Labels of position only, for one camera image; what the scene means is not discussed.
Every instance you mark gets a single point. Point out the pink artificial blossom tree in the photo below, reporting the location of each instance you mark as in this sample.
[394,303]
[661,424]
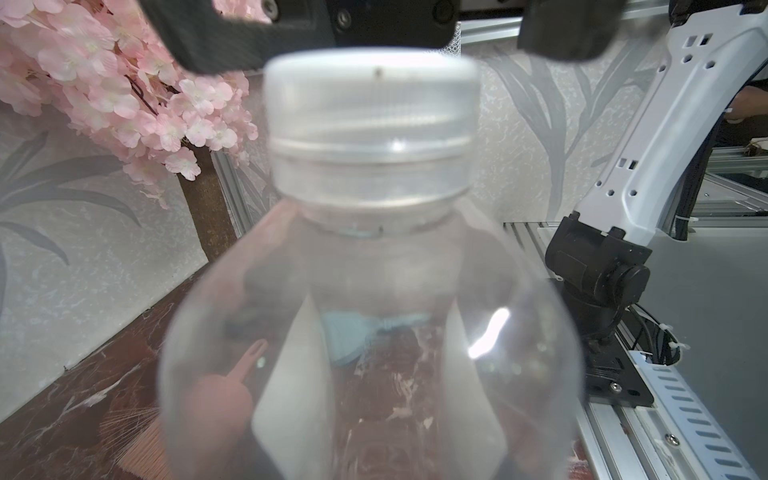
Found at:
[102,66]

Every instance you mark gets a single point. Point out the white bottle cap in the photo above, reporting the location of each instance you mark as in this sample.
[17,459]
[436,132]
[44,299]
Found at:
[371,128]

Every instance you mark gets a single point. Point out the square clear plastic bottle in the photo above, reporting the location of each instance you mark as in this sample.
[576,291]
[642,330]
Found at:
[412,343]

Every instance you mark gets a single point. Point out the right base wiring bundle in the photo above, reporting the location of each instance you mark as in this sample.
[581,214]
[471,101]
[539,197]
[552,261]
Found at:
[660,336]

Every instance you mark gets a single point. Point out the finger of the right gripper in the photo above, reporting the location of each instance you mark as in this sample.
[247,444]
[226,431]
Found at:
[204,42]
[569,30]

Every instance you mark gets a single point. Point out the blue dustpan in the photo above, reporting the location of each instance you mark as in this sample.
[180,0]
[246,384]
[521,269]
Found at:
[347,333]

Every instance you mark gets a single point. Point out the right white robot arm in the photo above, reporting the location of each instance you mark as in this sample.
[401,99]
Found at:
[713,48]

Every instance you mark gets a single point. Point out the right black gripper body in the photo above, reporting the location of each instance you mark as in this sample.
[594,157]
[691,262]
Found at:
[435,24]

